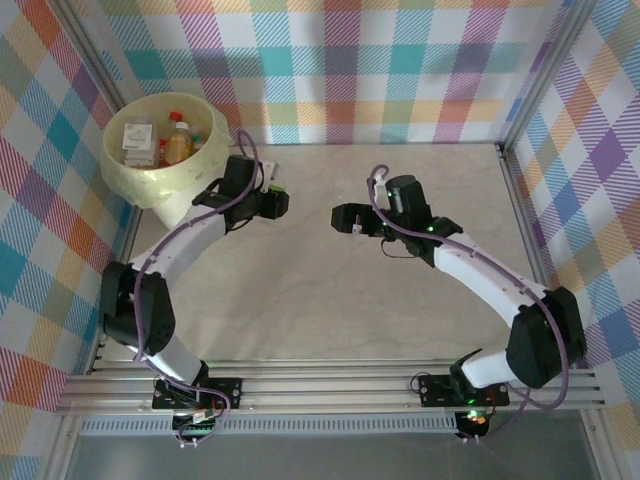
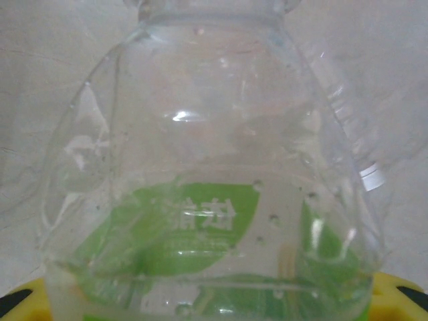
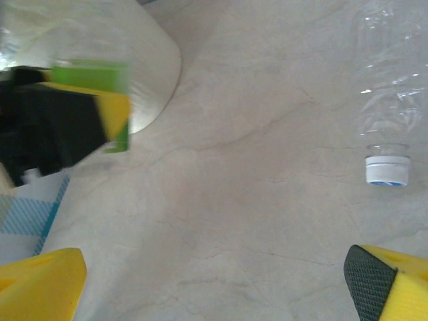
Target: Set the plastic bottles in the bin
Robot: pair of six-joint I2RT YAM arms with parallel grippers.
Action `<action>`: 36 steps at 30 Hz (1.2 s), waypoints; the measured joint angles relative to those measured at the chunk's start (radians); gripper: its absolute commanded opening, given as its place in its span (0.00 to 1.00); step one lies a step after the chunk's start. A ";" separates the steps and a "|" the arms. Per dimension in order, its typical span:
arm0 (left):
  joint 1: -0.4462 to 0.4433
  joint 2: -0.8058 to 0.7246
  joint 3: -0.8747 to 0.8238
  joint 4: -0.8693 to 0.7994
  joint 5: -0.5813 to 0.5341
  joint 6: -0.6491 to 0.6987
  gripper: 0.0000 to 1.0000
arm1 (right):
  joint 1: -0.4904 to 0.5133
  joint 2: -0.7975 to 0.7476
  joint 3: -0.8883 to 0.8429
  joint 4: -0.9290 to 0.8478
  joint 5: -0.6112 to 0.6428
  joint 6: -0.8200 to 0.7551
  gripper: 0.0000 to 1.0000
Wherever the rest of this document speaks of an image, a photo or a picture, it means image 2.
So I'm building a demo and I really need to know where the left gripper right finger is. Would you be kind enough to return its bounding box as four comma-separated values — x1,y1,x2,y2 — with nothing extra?
369,272,428,321

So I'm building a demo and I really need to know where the small clear crumpled bottle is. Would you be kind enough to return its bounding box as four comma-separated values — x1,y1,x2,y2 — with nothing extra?
317,43,428,192

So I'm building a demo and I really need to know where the crushed bottle green label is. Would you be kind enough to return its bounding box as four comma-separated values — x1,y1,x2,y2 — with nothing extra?
41,0,385,321

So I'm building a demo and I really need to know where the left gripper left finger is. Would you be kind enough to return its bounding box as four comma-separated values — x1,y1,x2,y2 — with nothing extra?
0,277,51,321

